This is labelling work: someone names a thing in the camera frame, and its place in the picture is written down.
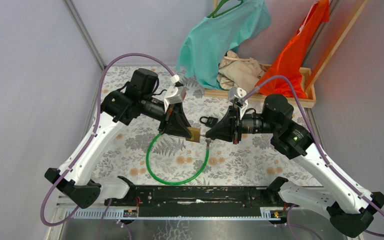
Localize floral table mat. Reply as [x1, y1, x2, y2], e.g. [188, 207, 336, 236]
[74, 65, 322, 187]

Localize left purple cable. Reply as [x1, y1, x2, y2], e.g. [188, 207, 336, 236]
[39, 52, 181, 240]

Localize green clothes hanger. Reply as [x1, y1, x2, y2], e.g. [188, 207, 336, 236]
[206, 0, 245, 19]

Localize brass padlock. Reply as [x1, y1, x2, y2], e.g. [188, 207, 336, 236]
[185, 127, 201, 143]

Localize black head keys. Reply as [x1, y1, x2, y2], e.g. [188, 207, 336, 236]
[205, 139, 212, 147]

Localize wooden tray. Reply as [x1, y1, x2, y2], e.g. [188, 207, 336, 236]
[203, 63, 317, 109]

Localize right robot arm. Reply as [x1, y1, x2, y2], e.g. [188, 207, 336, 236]
[205, 94, 384, 238]

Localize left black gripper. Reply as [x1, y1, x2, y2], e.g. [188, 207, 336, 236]
[139, 94, 193, 138]

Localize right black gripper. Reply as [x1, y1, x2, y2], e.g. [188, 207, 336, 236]
[205, 102, 277, 145]

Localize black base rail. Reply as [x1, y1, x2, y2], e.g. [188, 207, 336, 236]
[104, 185, 291, 219]

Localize beige crumpled cloth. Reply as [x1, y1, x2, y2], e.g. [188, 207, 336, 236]
[217, 50, 267, 93]

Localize purple cable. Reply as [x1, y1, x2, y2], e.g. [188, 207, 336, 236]
[239, 74, 384, 240]
[39, 52, 181, 240]

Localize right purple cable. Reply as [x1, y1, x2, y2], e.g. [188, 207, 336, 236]
[239, 74, 384, 240]

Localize orange t-shirt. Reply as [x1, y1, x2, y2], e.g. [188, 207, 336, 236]
[256, 0, 330, 99]

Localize wooden rack pole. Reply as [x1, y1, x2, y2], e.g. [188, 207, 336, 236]
[304, 0, 369, 93]

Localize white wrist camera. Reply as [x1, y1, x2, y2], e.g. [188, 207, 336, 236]
[227, 86, 249, 120]
[163, 86, 186, 112]

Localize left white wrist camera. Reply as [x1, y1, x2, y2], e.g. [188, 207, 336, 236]
[163, 86, 186, 112]

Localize black padlock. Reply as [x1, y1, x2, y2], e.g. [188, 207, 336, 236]
[199, 116, 219, 128]

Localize aluminium corner post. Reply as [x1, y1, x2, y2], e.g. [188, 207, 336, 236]
[62, 0, 106, 71]

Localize teal t-shirt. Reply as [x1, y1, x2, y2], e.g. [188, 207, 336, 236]
[176, 0, 272, 90]

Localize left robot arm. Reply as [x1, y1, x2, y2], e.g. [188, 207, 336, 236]
[45, 68, 194, 209]

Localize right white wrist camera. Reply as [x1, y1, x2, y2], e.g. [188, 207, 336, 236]
[227, 86, 249, 120]

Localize green cable lock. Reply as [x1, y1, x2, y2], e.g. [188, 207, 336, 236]
[145, 134, 210, 186]

